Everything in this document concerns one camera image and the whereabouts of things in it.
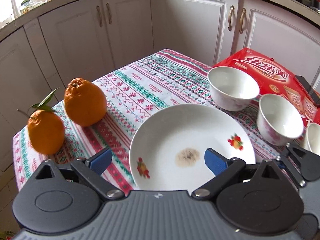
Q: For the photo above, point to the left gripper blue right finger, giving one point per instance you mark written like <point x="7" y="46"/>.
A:
<point x="225" y="171"/>

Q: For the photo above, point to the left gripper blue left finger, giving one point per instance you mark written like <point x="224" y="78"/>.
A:
<point x="90" y="170"/>

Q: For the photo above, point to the white floral bowl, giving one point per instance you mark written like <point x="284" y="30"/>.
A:
<point x="232" y="89"/>
<point x="278" y="120"/>
<point x="311" y="141"/>

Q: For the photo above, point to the white plate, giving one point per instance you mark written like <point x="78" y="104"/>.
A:
<point x="167" y="151"/>

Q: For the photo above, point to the white kitchen cabinets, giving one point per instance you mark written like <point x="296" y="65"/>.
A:
<point x="63" y="39"/>

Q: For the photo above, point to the orange with leaf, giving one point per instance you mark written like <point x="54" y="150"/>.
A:
<point x="46" y="130"/>

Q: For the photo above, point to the bumpy orange without leaf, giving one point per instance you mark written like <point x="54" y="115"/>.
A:
<point x="85" y="103"/>

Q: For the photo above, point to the black smartphone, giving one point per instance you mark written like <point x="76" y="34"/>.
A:
<point x="310" y="92"/>

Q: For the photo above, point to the red drink carton box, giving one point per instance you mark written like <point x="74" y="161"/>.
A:
<point x="273" y="78"/>

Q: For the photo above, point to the patterned red green tablecloth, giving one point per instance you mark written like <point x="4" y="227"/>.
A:
<point x="134" y="93"/>

